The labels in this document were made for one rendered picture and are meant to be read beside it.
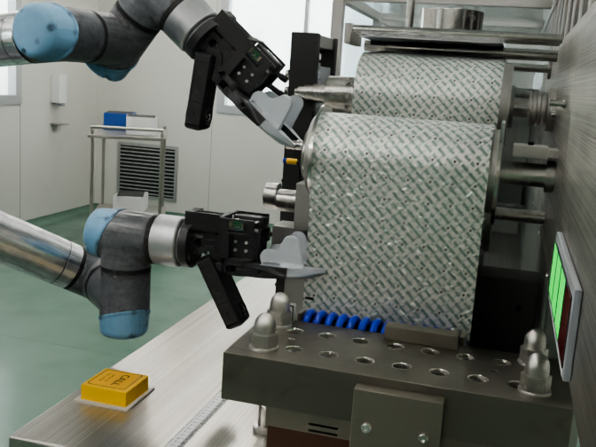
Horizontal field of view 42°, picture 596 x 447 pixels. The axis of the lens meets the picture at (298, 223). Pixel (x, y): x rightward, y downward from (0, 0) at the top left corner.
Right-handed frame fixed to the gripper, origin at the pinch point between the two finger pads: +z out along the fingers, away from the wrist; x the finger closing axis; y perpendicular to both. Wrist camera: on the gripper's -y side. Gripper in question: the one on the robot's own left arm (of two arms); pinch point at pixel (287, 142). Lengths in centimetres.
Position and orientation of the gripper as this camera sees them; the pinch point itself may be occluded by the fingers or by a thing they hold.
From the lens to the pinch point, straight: 111.9
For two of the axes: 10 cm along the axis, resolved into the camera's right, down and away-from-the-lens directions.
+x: 2.7, -1.6, 9.5
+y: 6.7, -6.8, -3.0
